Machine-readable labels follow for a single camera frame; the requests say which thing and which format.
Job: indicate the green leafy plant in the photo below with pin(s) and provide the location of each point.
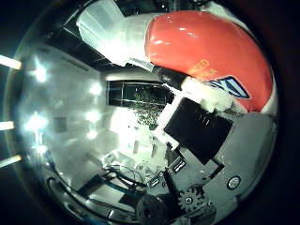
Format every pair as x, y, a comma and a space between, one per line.
146, 108

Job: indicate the teal metal bar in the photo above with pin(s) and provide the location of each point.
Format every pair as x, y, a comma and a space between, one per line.
120, 187

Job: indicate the dark glass window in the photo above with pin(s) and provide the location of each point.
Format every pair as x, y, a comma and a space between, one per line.
125, 92

